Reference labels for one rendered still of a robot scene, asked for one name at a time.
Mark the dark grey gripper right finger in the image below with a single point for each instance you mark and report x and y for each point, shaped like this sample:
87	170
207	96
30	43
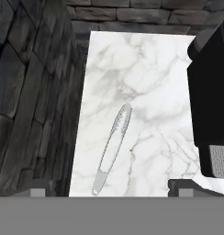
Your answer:
181	186

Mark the white and grey tongs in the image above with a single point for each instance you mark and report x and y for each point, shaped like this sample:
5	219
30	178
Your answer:
112	148

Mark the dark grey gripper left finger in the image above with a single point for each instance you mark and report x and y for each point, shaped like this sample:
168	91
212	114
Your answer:
40	187

